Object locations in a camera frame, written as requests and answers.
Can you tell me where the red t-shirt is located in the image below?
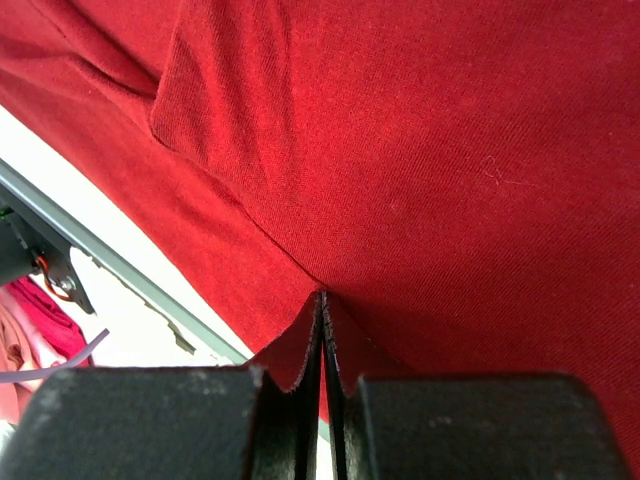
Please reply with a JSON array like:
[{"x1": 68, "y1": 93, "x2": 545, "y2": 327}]
[
  {"x1": 7, "y1": 277, "x2": 88, "y2": 360},
  {"x1": 1, "y1": 1, "x2": 639, "y2": 469}
]

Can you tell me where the folded pink t-shirt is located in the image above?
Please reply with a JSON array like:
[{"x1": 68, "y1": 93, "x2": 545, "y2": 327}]
[{"x1": 1, "y1": 288, "x2": 66, "y2": 425}]

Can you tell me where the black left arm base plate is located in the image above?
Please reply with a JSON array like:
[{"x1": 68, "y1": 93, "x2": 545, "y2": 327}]
[{"x1": 1, "y1": 188, "x2": 95, "y2": 314}]

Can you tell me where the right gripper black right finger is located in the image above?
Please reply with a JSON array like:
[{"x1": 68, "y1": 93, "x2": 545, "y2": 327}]
[{"x1": 322, "y1": 293, "x2": 632, "y2": 479}]

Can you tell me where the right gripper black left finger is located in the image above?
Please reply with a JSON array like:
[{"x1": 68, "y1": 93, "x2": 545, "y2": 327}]
[{"x1": 1, "y1": 293, "x2": 321, "y2": 479}]

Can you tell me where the folded red t-shirt in stack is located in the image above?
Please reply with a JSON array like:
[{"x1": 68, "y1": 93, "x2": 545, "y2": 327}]
[{"x1": 7, "y1": 277, "x2": 88, "y2": 360}]

